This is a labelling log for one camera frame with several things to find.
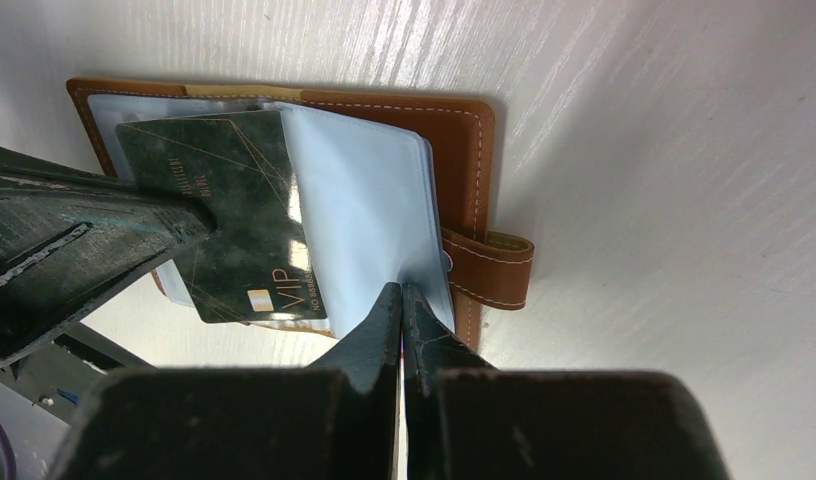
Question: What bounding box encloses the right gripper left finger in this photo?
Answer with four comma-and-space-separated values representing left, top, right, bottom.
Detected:
49, 283, 402, 479

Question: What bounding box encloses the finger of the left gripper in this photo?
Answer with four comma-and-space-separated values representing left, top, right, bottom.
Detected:
0, 168, 216, 368
0, 146, 137, 196

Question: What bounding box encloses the black VIP credit card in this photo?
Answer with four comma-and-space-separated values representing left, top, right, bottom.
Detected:
115, 110, 328, 331

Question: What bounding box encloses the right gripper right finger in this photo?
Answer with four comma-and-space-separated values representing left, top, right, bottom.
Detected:
402, 284, 728, 479

